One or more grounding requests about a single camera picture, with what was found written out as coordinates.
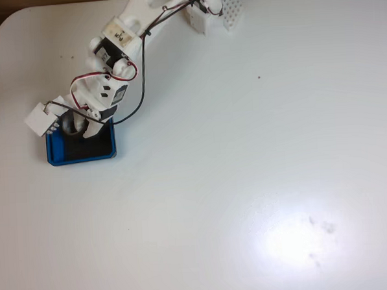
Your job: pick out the black tape roll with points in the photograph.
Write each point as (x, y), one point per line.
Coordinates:
(65, 120)

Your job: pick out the blue box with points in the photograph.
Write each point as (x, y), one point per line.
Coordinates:
(55, 149)

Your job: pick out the white camera box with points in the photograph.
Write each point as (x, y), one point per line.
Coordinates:
(39, 120)

